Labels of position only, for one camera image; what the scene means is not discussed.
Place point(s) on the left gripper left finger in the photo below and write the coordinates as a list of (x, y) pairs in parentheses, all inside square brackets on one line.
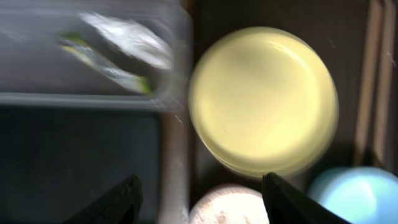
[(119, 205)]

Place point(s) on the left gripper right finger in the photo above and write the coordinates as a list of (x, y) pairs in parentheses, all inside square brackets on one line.
[(287, 205)]

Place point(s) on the white bowl with leftovers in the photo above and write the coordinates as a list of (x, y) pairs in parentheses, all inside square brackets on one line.
[(229, 204)]

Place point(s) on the light blue bowl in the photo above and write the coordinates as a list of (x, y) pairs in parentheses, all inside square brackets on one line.
[(358, 195)]

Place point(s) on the yellow plate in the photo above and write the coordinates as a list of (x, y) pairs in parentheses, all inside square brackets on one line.
[(262, 100)]

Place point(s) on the wooden chopstick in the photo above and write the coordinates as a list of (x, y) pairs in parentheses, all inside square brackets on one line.
[(384, 74), (368, 76)]

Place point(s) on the green snack wrapper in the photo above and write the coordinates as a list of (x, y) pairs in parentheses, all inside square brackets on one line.
[(76, 46)]

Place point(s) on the black plastic bin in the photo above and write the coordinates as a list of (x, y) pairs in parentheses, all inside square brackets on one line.
[(56, 162)]

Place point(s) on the clear plastic bin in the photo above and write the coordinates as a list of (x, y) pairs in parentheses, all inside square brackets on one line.
[(35, 71)]

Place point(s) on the dark brown serving tray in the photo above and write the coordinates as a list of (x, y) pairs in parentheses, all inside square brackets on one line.
[(336, 30)]

